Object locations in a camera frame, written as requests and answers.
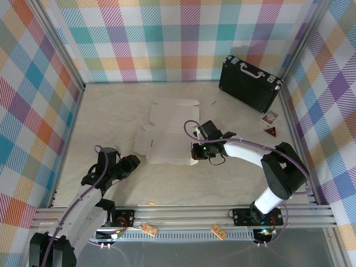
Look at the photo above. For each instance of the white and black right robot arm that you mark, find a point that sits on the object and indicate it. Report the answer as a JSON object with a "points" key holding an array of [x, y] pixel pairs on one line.
{"points": [[244, 153]]}

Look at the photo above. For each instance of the small green-lit adapter board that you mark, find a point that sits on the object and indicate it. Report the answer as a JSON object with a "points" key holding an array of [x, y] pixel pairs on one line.
{"points": [[118, 235], [265, 231]]}

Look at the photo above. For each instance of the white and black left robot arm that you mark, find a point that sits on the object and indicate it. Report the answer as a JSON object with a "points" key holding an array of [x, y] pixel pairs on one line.
{"points": [[80, 214]]}

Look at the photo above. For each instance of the red and black triangle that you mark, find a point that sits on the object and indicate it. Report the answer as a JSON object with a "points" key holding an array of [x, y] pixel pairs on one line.
{"points": [[271, 132]]}

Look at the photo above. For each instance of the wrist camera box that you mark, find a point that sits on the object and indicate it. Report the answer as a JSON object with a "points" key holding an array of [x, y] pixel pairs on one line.
{"points": [[198, 133], [118, 149]]}

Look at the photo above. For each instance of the small picture card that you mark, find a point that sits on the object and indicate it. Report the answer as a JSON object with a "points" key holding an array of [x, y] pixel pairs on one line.
{"points": [[269, 117]]}

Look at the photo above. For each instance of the cardboard paper box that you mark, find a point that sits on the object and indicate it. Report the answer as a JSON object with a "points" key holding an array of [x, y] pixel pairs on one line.
{"points": [[169, 133]]}

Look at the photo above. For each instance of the grey metal front panel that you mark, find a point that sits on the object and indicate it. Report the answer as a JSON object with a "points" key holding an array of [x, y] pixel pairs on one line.
{"points": [[194, 256]]}

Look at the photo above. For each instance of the orange circuit board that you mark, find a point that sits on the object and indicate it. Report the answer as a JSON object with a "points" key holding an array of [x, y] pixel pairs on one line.
{"points": [[218, 231], [149, 229]]}

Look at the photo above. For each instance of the aluminium side rail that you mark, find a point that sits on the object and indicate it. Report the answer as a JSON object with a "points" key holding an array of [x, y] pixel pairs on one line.
{"points": [[292, 125], [73, 125]]}

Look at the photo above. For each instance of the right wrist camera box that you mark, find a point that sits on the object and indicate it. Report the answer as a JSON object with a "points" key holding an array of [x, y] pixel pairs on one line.
{"points": [[198, 133]]}

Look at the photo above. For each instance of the aluminium front frame rail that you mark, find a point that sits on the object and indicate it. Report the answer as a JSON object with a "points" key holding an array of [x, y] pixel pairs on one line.
{"points": [[180, 214]]}

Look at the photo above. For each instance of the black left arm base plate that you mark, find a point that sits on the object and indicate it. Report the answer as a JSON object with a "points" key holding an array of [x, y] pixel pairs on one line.
{"points": [[125, 217]]}

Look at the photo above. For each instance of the aluminium frame post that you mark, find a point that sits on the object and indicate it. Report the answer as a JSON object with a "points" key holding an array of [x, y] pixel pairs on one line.
{"points": [[63, 50], [302, 41]]}

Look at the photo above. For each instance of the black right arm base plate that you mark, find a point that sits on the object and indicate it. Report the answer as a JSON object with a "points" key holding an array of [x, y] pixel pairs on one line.
{"points": [[240, 217]]}

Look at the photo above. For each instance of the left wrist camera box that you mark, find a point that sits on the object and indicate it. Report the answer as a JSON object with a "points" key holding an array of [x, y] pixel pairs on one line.
{"points": [[118, 149]]}

